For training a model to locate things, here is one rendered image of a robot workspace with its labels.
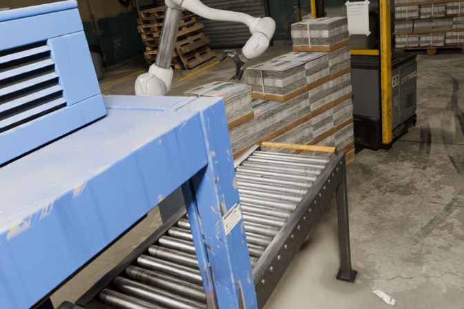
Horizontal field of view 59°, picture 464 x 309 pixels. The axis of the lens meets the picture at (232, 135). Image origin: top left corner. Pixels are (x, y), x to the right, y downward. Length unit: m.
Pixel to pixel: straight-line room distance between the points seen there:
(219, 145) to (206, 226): 0.17
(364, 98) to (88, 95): 3.62
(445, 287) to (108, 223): 2.29
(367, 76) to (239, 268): 3.39
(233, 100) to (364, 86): 1.83
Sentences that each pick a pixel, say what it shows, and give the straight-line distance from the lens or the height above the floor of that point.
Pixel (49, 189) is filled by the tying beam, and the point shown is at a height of 1.55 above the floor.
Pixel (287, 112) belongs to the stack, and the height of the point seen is 0.75.
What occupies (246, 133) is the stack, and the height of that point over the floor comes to 0.74.
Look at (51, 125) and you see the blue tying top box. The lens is 0.70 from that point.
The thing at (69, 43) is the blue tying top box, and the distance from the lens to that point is 0.73.
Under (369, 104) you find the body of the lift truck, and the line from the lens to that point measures 4.18.
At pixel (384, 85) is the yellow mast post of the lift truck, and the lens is 3.87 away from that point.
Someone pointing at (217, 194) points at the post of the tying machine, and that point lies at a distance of 0.75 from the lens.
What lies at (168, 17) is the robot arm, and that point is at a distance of 2.58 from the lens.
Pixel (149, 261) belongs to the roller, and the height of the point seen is 0.80.
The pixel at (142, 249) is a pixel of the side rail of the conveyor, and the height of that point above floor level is 0.80.
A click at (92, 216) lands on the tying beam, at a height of 1.50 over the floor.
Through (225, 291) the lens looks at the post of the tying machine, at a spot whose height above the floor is 1.16.
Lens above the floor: 1.75
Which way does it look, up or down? 21 degrees down
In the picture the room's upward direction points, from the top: 9 degrees counter-clockwise
